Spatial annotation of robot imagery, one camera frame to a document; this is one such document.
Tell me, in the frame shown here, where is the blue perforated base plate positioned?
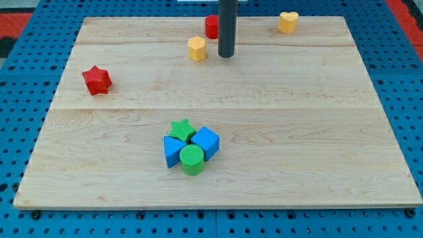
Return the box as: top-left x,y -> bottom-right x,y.
1,0 -> 422,237

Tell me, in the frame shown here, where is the blue triangle block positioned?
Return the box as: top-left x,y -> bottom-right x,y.
163,136 -> 187,169

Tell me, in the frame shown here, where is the light wooden board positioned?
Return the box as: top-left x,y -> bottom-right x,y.
14,17 -> 422,210

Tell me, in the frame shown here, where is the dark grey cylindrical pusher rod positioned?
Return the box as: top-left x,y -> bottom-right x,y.
218,0 -> 238,58

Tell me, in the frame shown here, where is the green cylinder block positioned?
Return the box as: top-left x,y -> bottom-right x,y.
179,144 -> 205,176

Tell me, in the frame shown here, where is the green star block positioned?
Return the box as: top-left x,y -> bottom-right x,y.
169,118 -> 196,143

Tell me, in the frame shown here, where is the red star block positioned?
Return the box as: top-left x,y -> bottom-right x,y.
82,65 -> 112,96

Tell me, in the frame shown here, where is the blue cube block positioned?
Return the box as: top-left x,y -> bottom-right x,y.
191,127 -> 220,161

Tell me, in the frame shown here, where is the yellow hexagon block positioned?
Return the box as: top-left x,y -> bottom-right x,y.
188,36 -> 206,61

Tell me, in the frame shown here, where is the yellow heart block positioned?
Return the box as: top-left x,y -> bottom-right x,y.
278,12 -> 299,34

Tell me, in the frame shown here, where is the red cylinder block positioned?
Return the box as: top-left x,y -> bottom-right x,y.
204,15 -> 219,39

